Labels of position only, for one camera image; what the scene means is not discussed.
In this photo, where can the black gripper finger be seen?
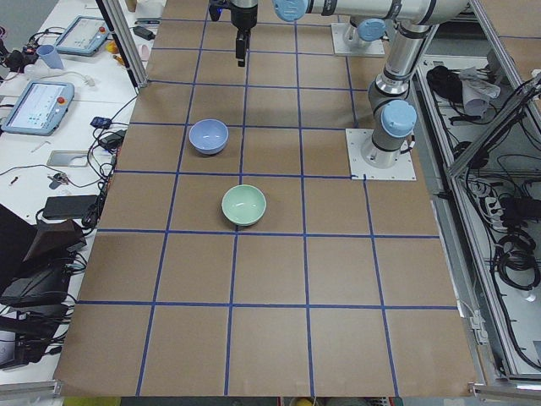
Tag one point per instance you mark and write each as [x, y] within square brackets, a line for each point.
[242, 46]

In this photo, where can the green ceramic bowl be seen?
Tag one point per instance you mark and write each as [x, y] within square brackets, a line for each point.
[243, 205]

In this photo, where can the blue ceramic bowl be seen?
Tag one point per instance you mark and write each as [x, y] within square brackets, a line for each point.
[209, 136]

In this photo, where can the pink plastic cup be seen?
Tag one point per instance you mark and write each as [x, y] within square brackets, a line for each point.
[144, 52]

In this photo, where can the black power adapter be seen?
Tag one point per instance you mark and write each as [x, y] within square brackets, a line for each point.
[144, 33]

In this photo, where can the far blue teach pendant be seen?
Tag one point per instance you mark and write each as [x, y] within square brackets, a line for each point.
[83, 37]

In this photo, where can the blue teach pendant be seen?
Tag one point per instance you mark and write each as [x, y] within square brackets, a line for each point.
[83, 37]
[40, 109]

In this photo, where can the dark blue small device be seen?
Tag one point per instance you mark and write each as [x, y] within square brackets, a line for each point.
[101, 122]

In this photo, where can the light blue plastic cup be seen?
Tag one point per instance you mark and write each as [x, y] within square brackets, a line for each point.
[49, 55]

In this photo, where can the near blue teach pendant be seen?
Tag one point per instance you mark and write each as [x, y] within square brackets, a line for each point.
[40, 109]

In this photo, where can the brown paper table cover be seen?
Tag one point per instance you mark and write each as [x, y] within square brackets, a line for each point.
[340, 290]

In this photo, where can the black flat box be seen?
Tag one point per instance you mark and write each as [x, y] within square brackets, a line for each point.
[68, 206]

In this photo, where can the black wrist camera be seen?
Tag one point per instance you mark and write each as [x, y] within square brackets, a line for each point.
[215, 8]

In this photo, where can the aluminium frame post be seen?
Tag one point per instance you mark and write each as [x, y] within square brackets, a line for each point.
[113, 15]

